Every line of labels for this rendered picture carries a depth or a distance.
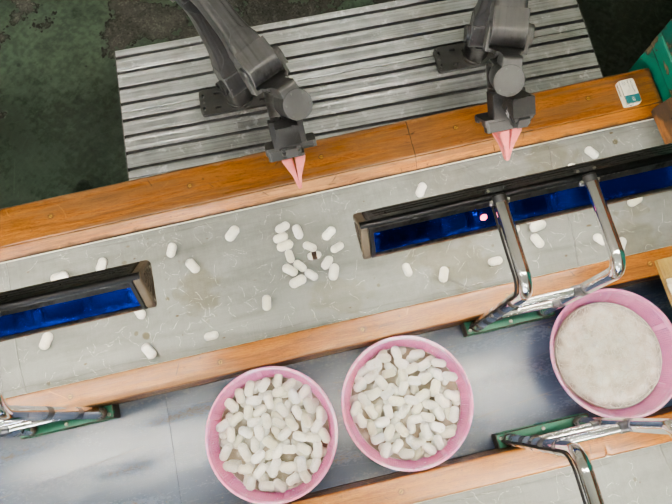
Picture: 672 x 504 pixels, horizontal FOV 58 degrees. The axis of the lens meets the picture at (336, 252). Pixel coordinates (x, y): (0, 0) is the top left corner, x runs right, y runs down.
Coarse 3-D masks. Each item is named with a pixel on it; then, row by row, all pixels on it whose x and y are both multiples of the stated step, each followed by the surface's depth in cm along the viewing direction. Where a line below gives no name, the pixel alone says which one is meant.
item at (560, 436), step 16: (576, 416) 126; (512, 432) 125; (528, 432) 125; (544, 432) 125; (560, 432) 112; (576, 432) 112; (592, 432) 101; (608, 432) 101; (624, 432) 101; (640, 432) 98; (656, 432) 92; (496, 448) 127; (528, 448) 109; (544, 448) 97; (560, 448) 91; (576, 448) 87; (576, 464) 86; (576, 480) 86; (592, 480) 85; (592, 496) 84
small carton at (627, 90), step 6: (630, 78) 138; (618, 84) 138; (624, 84) 137; (630, 84) 137; (618, 90) 138; (624, 90) 137; (630, 90) 137; (636, 90) 137; (624, 96) 137; (630, 96) 137; (636, 96) 137; (624, 102) 137; (630, 102) 136; (636, 102) 136
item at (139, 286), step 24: (144, 264) 99; (24, 288) 99; (48, 288) 96; (72, 288) 94; (96, 288) 94; (120, 288) 95; (144, 288) 96; (24, 312) 95; (48, 312) 96; (72, 312) 97; (96, 312) 98; (120, 312) 99; (0, 336) 98; (24, 336) 99
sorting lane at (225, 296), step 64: (640, 128) 139; (320, 192) 137; (384, 192) 137; (448, 192) 136; (64, 256) 134; (128, 256) 134; (192, 256) 134; (256, 256) 134; (384, 256) 133; (448, 256) 133; (576, 256) 132; (128, 320) 130; (192, 320) 130; (256, 320) 130; (320, 320) 130; (64, 384) 127
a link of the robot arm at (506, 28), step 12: (504, 0) 112; (516, 0) 112; (492, 12) 114; (504, 12) 112; (516, 12) 112; (528, 12) 112; (492, 24) 113; (504, 24) 112; (516, 24) 112; (528, 24) 112; (492, 36) 113; (504, 36) 113; (516, 36) 113
